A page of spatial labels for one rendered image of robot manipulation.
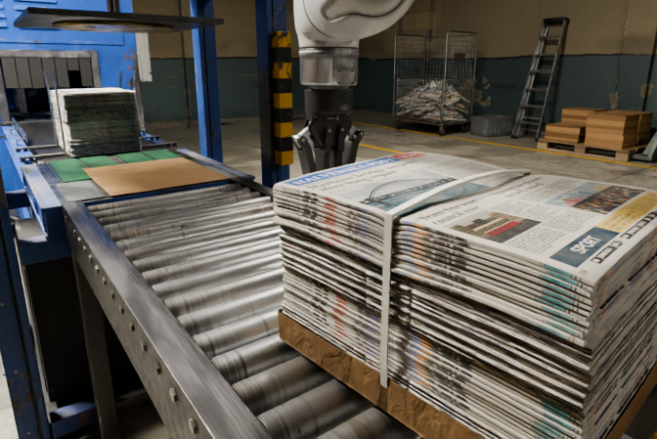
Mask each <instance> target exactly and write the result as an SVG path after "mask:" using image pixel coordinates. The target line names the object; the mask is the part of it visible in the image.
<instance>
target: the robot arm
mask: <svg viewBox="0 0 657 439"><path fill-rule="evenodd" d="M414 1H415V0H293V8H294V22H295V29H296V32H297V35H298V40H299V57H300V83H301V84H302V85H308V86H309V89H305V111H306V114H307V118H306V121H305V123H304V129H303V130H302V131H301V132H300V133H299V134H298V135H296V134H293V135H292V136H291V141H292V142H293V144H294V145H295V146H296V148H297V151H298V156H299V160H300V165H301V169H302V173H303V175H306V174H309V173H313V172H318V171H322V170H327V169H331V168H334V167H339V166H343V165H348V164H352V163H355V161H356V156H357V151H358V147H359V144H360V142H361V140H362V138H363V136H364V131H363V130H358V129H356V128H355V127H354V126H352V120H351V117H350V112H352V110H353V89H349V86H352V85H356V84H357V83H358V57H359V52H358V49H359V40H360V39H362V38H366V37H370V36H372V35H375V34H378V33H380V32H381V31H383V30H385V29H387V28H388V27H390V26H391V25H392V24H394V23H395V22H396V21H397V20H398V19H400V18H401V17H402V16H404V15H405V13H406V12H407V11H408V10H409V8H410V7H411V5H412V4H413V2H414ZM310 138H311V140H312V142H313V151H314V153H315V160H314V157H313V152H312V149H311V146H310V144H311V140H310ZM345 138H346V139H345ZM344 140H345V142H344Z"/></svg>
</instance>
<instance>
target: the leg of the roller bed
mask: <svg viewBox="0 0 657 439"><path fill-rule="evenodd" d="M71 256H72V262H73V268H74V275H75V280H76V287H77V293H78V300H79V306H80V313H81V319H82V325H83V331H84V337H85V344H86V350H87V357H88V363H89V369H90V375H91V381H92V388H93V394H94V401H95V407H96V414H97V420H98V425H99V432H100V435H101V439H120V433H119V426H118V419H117V412H116V405H115V399H114V391H113V384H112V377H111V370H110V357H109V350H108V344H107V337H106V330H105V323H104V316H103V309H102V306H101V304H100V302H99V300H98V299H97V297H96V295H95V293H94V291H93V289H92V288H91V287H90V285H89V283H88V281H87V279H86V277H85V275H84V274H83V272H82V270H81V268H80V266H79V264H78V262H77V260H76V259H75V257H74V255H73V253H72V252H71Z"/></svg>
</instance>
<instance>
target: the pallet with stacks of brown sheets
mask: <svg viewBox="0 0 657 439"><path fill-rule="evenodd" d="M652 117H653V112H646V111H631V110H603V109H589V108H566V109H562V115H561V122H556V123H550V124H546V126H547V127H546V132H545V137H544V138H542V139H538V145H537V149H540V150H546V151H553V152H560V153H567V154H578V155H585V156H592V157H599V158H605V159H612V160H619V161H625V162H628V161H631V156H632V154H633V153H637V154H641V153H643V152H644V150H645V149H646V147H647V145H648V143H647V142H648V141H649V139H650V135H651V134H650V127H651V120H652ZM559 144H565V145H573V146H574V147H575V148H574V151H573V152H572V151H565V150H559V149H552V148H551V147H554V145H559ZM589 148H596V149H603V150H610V151H616V156H615V157H613V156H606V155H599V154H588V151H589Z"/></svg>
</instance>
